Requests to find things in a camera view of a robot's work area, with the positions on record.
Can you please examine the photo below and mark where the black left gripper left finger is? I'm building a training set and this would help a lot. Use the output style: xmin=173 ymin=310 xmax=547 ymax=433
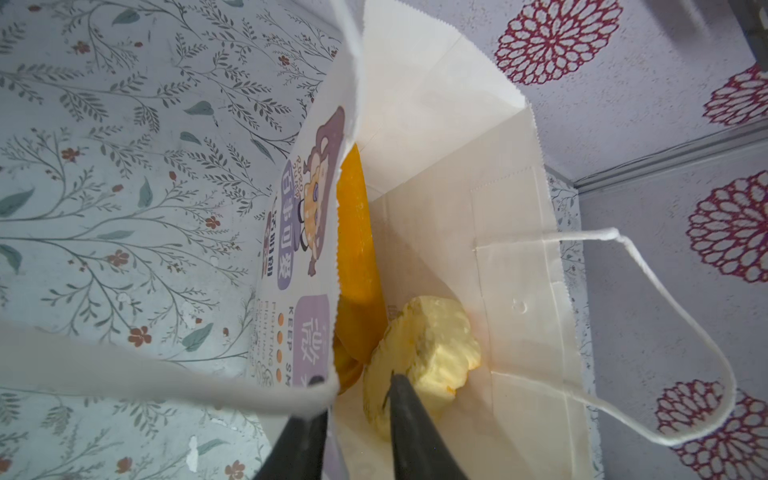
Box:
xmin=253 ymin=402 xmax=329 ymax=480

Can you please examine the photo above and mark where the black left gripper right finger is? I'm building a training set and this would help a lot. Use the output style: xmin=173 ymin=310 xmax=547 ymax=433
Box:
xmin=386 ymin=374 xmax=467 ymax=480

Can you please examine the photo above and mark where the pale yellow sliced fake bread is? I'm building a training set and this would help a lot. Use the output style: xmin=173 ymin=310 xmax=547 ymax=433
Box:
xmin=363 ymin=296 xmax=482 ymax=441

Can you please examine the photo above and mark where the long glazed fake bread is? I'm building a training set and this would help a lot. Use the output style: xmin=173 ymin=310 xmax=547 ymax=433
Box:
xmin=335 ymin=147 xmax=388 ymax=364

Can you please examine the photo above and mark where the white printed paper bag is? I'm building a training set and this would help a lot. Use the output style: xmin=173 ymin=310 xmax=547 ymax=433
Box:
xmin=0 ymin=0 xmax=738 ymax=480

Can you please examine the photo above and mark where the round orange fake bun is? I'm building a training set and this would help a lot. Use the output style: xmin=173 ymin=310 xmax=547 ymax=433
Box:
xmin=333 ymin=336 xmax=363 ymax=394

